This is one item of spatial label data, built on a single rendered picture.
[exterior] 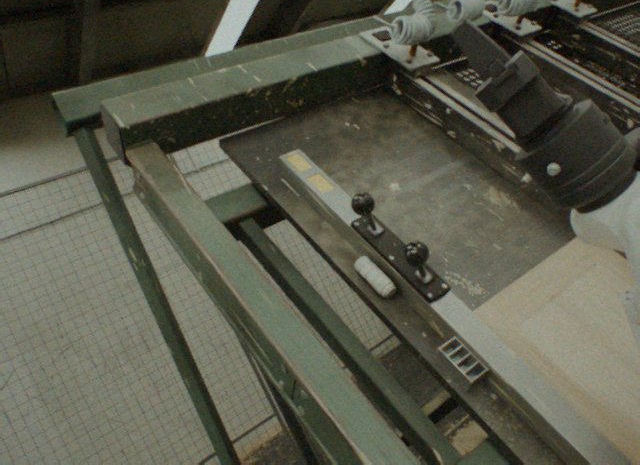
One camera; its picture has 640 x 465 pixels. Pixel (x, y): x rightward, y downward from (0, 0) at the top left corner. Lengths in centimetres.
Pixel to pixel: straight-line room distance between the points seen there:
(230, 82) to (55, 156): 476
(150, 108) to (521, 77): 74
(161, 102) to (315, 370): 61
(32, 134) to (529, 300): 540
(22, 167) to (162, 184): 484
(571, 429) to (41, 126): 559
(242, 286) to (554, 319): 52
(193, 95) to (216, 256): 39
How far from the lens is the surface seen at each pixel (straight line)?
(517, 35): 164
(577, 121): 53
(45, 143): 587
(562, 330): 95
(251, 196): 106
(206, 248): 85
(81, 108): 156
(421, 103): 130
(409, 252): 75
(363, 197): 80
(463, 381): 82
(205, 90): 111
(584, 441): 83
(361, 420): 71
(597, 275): 107
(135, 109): 106
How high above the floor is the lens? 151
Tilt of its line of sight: 2 degrees up
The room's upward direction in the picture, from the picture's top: 27 degrees counter-clockwise
